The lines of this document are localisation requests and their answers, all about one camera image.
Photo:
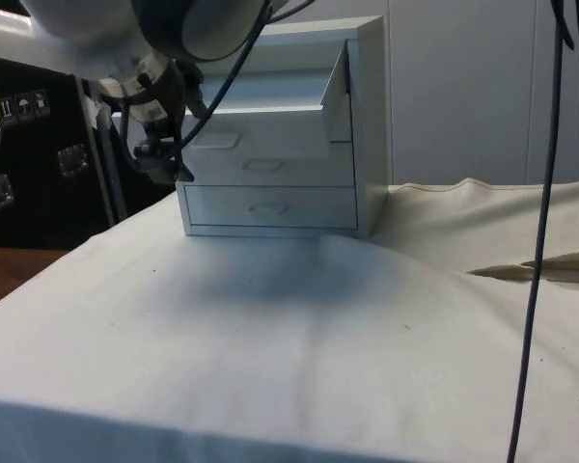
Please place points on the pale locker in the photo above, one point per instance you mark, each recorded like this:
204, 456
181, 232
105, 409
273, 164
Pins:
458, 96

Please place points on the white drawer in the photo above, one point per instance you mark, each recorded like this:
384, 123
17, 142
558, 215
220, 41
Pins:
270, 120

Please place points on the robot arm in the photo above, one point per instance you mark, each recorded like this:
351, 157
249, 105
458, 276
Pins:
101, 34

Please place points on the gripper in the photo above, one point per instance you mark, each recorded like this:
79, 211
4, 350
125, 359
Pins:
169, 106

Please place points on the black cabinet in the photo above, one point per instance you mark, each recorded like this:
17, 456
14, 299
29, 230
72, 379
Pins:
38, 183

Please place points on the white chest of drawers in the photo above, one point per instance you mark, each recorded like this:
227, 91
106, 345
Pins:
366, 120

